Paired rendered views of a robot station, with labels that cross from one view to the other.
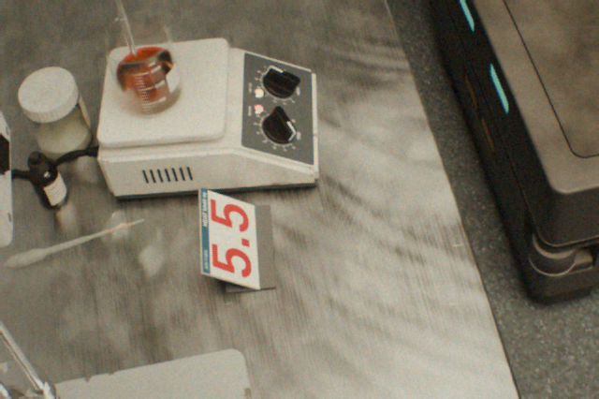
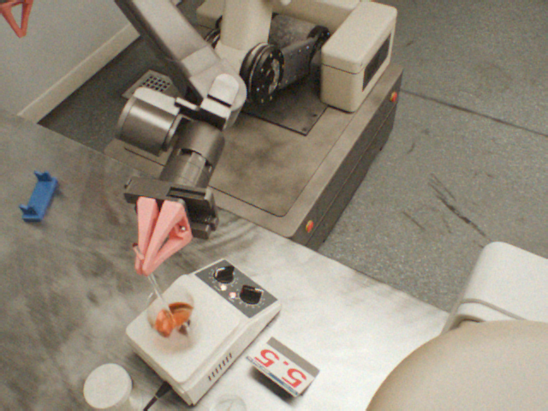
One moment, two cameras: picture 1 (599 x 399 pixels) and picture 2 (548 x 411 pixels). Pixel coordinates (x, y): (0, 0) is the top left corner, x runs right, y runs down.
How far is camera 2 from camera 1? 47 cm
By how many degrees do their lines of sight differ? 30
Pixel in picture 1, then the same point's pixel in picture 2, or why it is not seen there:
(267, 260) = (302, 362)
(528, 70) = (226, 197)
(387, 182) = (306, 280)
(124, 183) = (199, 392)
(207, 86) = (205, 304)
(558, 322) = not seen: hidden behind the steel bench
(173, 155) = (221, 353)
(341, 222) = (309, 314)
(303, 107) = (243, 277)
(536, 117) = (249, 214)
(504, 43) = not seen: hidden behind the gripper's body
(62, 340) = not seen: outside the picture
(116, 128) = (182, 367)
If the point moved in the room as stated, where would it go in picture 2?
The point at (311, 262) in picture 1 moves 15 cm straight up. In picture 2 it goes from (319, 344) to (321, 299)
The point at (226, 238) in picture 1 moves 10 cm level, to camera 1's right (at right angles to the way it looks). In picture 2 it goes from (280, 369) to (317, 314)
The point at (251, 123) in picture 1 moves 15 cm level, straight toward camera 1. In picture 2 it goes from (238, 304) to (329, 353)
